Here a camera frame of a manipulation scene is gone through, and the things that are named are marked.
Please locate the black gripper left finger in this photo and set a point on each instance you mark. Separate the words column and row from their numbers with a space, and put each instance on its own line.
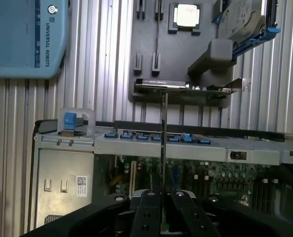
column 146, row 214

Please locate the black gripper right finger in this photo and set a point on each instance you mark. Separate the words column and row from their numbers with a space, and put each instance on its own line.
column 188, row 217

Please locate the white expansion slot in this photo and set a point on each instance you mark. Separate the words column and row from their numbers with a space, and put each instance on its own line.
column 133, row 174

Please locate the blue slot clip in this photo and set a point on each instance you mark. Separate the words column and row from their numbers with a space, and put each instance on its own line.
column 142, row 137
column 186, row 137
column 111, row 135
column 203, row 141
column 156, row 138
column 126, row 136
column 173, row 140

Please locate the green motherboard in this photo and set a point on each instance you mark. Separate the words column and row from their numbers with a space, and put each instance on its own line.
column 210, row 180

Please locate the white QR code sticker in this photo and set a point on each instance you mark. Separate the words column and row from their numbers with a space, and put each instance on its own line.
column 82, row 186

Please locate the grey metal PC case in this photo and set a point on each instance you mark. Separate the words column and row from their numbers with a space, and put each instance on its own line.
column 67, row 163

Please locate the black graphics card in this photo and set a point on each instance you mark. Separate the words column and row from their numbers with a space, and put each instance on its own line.
column 176, row 88

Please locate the dark grey parts rack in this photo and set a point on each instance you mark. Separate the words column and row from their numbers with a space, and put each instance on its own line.
column 180, row 54

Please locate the grey disk rest block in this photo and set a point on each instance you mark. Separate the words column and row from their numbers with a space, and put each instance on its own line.
column 219, row 53

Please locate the hard disk with blue carrier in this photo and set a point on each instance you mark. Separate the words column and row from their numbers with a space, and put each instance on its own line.
column 242, row 22

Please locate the silver CPU chip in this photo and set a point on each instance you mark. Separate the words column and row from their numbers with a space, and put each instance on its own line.
column 186, row 14

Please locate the blue Universal Robots teach pendant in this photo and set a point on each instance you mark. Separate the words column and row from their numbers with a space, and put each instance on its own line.
column 15, row 37

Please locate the blue latch in clear bracket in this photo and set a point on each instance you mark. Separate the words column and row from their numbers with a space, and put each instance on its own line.
column 69, row 121

